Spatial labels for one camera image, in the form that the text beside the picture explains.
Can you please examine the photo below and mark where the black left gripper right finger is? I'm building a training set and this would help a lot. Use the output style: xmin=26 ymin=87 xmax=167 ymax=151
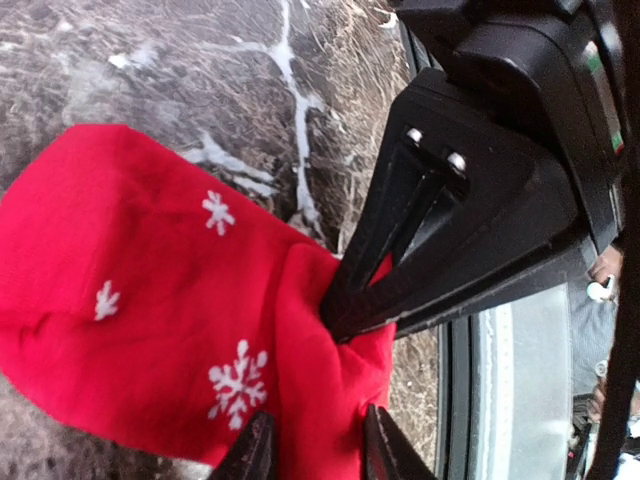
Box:
xmin=362 ymin=404 xmax=437 ymax=480

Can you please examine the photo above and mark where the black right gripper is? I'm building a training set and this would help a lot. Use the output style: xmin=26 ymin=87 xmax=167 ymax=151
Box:
xmin=392 ymin=1 xmax=630 ymax=245

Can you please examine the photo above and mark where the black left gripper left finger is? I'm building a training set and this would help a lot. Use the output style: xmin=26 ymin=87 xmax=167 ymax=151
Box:
xmin=207 ymin=411 xmax=278 ymax=480

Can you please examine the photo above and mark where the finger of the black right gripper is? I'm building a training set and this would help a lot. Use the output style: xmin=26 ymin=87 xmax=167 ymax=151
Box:
xmin=320 ymin=126 xmax=470 ymax=320
xmin=329 ymin=153 xmax=579 ymax=342

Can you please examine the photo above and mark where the red snowflake santa sock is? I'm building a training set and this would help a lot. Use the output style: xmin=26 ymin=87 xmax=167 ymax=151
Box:
xmin=1 ymin=125 xmax=395 ymax=479

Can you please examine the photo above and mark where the black front table rail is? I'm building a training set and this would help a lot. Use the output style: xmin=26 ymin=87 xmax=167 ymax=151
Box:
xmin=398 ymin=1 xmax=613 ymax=479

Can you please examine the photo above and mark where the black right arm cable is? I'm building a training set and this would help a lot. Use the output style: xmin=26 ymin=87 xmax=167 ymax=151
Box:
xmin=584 ymin=0 xmax=640 ymax=480

